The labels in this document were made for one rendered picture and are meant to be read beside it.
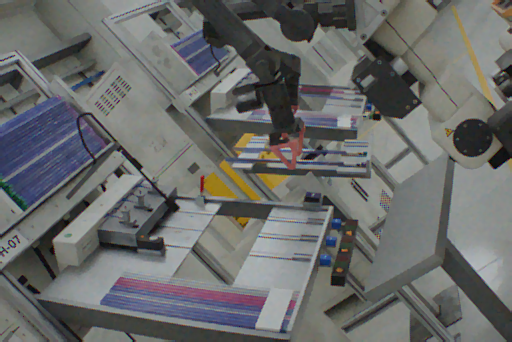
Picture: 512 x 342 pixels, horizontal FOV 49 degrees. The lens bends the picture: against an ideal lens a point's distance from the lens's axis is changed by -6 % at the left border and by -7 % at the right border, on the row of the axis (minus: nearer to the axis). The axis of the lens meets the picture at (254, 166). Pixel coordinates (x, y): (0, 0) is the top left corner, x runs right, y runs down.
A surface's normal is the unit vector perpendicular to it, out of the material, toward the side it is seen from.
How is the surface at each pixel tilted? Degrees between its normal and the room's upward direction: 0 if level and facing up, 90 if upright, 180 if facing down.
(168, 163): 90
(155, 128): 90
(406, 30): 90
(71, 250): 90
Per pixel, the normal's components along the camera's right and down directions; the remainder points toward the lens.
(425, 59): -0.22, 0.36
